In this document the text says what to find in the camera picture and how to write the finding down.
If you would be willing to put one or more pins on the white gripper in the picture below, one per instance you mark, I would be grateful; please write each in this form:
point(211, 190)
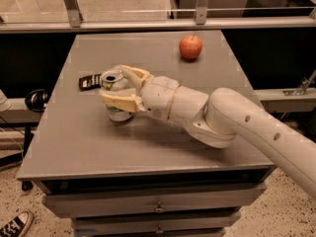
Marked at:
point(159, 95)

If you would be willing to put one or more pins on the white green 7up can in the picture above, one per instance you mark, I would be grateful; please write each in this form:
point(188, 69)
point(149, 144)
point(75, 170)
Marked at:
point(113, 80)

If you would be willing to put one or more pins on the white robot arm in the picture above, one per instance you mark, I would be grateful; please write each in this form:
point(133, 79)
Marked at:
point(214, 119)

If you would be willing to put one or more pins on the black snack bar wrapper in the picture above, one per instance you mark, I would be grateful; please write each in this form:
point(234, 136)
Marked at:
point(89, 82)

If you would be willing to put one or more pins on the red apple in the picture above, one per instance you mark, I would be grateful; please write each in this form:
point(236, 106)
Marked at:
point(190, 47)

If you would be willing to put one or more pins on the grey drawer cabinet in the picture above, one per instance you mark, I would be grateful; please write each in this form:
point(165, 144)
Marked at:
point(77, 149)

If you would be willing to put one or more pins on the black headphones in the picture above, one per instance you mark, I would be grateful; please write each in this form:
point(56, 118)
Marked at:
point(36, 100)

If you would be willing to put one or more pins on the grey side shelf left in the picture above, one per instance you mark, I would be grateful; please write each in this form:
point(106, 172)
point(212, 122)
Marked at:
point(20, 111)

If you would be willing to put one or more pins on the top drawer with knob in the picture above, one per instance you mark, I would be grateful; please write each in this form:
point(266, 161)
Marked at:
point(153, 200)

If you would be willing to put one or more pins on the drawer with knob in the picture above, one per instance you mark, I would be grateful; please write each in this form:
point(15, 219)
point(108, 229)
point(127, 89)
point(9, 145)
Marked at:
point(153, 200)
point(156, 225)

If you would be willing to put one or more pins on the grey side ledge right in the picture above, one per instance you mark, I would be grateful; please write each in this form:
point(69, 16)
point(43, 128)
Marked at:
point(285, 101)

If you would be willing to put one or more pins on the metal clamp on ledge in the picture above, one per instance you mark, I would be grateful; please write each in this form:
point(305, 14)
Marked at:
point(302, 87)

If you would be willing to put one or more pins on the black white sneaker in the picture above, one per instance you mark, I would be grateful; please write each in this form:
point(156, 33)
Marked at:
point(18, 226)

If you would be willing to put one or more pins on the metal window rail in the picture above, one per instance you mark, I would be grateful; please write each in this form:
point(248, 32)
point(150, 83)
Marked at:
point(168, 25)

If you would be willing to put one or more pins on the left metal bracket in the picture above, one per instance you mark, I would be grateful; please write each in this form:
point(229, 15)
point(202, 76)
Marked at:
point(73, 12)

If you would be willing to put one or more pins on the metal bracket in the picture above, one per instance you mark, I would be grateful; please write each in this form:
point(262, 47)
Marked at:
point(73, 12)
point(201, 12)

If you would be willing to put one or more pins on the right metal bracket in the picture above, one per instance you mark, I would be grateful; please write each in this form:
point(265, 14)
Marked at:
point(201, 12)

